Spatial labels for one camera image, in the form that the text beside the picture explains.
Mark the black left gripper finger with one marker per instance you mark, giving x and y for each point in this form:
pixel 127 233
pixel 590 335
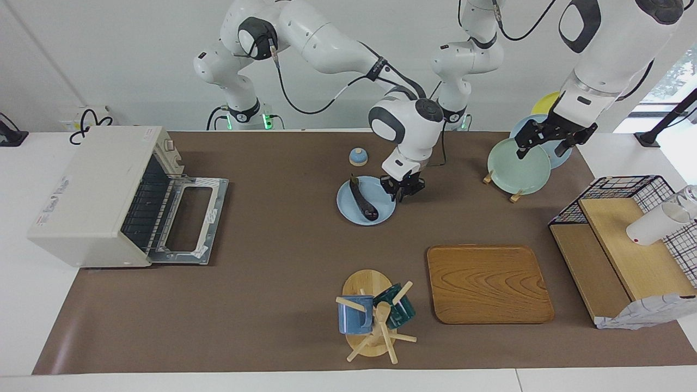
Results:
pixel 524 149
pixel 564 148

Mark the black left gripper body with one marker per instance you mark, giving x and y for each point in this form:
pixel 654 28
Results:
pixel 555 130

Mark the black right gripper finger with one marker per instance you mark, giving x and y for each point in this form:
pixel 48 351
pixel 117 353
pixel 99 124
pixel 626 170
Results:
pixel 418 190
pixel 397 196

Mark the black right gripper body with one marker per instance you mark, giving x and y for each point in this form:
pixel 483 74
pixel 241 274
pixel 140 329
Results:
pixel 405 182

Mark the light blue serving plate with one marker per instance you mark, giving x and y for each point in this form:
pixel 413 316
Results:
pixel 381 209

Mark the dark purple eggplant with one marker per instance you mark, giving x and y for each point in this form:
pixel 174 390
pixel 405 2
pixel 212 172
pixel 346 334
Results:
pixel 364 198

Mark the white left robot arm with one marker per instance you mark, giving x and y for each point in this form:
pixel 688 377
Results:
pixel 615 54

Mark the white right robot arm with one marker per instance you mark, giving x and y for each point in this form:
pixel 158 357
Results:
pixel 326 43

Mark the oven control knob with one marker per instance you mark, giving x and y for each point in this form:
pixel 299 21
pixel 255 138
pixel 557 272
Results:
pixel 168 146
pixel 176 159

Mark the cream toaster oven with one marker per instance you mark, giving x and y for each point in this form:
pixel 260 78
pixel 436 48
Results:
pixel 92 185

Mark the light blue racked plate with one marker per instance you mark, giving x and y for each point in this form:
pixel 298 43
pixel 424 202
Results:
pixel 561 158

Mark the pale green plate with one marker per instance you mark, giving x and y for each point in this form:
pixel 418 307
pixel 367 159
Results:
pixel 517 169

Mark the yellow plate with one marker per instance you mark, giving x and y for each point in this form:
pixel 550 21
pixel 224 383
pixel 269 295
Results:
pixel 544 103

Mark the wooden plate rack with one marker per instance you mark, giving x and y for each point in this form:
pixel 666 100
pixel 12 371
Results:
pixel 514 197

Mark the small blue call bell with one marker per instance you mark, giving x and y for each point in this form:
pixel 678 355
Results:
pixel 358 157

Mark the wooden mug tree stand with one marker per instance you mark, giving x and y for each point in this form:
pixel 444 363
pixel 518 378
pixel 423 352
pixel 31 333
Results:
pixel 365 283

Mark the dark green mug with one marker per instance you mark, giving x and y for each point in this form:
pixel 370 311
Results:
pixel 400 310

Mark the wooden serving tray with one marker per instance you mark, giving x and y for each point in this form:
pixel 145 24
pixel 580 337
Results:
pixel 490 283

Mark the white cup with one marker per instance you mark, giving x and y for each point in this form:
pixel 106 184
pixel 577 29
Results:
pixel 650 228

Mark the blue mug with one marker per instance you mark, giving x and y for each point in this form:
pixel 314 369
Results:
pixel 354 318

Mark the clear plastic cup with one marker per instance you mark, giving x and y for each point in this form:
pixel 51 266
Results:
pixel 690 195

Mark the brown table mat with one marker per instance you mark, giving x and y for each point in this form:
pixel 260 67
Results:
pixel 272 305

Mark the white grid pattern cloth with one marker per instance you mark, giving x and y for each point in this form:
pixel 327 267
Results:
pixel 642 313

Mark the black clamp base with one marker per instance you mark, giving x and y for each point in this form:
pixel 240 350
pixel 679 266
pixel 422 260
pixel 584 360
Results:
pixel 11 136

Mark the black camera stand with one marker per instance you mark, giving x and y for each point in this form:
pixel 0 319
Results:
pixel 667 120

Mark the white wall power socket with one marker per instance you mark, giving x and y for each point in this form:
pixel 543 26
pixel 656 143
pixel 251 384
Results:
pixel 68 122

